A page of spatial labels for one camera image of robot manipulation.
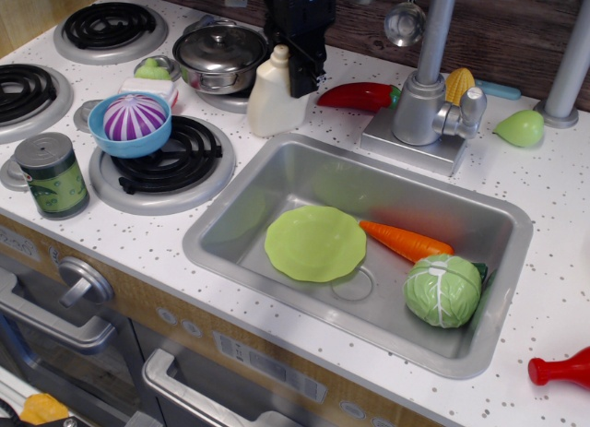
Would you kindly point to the yellow and black object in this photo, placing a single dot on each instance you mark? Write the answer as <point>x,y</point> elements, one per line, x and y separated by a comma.
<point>37,410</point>

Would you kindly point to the silver vertical post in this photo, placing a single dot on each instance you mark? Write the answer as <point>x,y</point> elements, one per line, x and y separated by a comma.
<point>558,109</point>

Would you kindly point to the green toy vegetable piece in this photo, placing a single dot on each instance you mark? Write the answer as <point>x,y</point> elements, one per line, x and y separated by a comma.
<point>152,70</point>

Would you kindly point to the silver dishwasher door handle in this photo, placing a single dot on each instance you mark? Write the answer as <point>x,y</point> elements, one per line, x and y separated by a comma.
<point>155,373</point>

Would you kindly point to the back left black burner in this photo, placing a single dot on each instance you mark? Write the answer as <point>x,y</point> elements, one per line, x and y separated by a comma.
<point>110,34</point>

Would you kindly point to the red toy bottle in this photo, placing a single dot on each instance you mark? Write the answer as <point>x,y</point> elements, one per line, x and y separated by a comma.
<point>574,370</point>

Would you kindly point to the steel pot with lid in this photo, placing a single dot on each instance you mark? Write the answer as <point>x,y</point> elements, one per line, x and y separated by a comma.
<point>220,59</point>

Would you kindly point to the light green plastic plate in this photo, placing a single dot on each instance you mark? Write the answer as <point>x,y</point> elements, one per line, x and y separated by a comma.
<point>315,244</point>

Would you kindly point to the yellow toy corn cob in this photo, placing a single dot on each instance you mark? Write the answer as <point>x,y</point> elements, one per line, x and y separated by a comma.
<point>458,83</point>

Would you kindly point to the front left black burner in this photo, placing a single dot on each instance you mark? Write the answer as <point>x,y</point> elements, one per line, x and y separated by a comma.
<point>33,98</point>

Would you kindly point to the green toy pear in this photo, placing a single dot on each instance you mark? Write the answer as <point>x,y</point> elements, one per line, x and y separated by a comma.
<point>523,129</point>

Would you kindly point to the silver oven door handle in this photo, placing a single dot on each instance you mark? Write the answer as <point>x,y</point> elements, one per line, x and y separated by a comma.
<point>92,337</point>

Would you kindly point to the silver oven knob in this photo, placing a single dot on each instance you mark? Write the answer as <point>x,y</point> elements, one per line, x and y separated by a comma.
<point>84,283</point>

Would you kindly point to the front right black burner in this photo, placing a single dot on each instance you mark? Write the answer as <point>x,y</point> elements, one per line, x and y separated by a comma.
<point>193,166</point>

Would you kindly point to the green toy cabbage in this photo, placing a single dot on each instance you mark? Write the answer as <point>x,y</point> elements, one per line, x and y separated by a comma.
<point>443,290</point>

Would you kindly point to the silver toy faucet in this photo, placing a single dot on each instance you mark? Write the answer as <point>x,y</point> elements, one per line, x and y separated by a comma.
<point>424,129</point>

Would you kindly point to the hanging steel ladle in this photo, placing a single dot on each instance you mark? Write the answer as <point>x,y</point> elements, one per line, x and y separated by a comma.
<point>404,24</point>

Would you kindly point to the back right black burner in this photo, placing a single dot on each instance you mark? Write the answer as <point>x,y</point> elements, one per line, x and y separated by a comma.
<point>236,102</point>

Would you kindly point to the white and red toy sponge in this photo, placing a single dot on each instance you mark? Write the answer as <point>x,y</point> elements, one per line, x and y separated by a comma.
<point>162,88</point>

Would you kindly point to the cream detergent bottle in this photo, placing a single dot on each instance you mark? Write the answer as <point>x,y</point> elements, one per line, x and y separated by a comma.
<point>271,109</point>

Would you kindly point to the black burner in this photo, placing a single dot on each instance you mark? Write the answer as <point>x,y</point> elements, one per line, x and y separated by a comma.
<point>236,102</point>
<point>110,34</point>
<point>33,98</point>
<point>193,166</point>

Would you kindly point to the purple striped toy onion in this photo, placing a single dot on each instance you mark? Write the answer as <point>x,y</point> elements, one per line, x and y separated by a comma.
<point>133,116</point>

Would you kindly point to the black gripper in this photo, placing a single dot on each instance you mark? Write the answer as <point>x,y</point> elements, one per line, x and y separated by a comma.
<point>301,24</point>

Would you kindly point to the light blue utensil handle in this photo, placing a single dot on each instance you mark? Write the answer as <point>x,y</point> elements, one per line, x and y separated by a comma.
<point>498,90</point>

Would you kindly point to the orange toy carrot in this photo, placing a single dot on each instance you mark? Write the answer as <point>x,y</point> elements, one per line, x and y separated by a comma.
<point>408,244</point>

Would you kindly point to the blue plastic bowl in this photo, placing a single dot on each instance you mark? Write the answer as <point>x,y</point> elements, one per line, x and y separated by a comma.
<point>133,148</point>

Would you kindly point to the green labelled tin can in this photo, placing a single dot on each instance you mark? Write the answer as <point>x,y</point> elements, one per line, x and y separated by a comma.
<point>49,165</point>

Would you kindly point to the silver metal sink basin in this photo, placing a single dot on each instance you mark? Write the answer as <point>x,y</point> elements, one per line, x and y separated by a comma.
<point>293,171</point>

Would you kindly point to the red toy chili pepper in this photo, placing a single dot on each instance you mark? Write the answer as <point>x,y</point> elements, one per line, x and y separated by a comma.
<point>366,96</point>

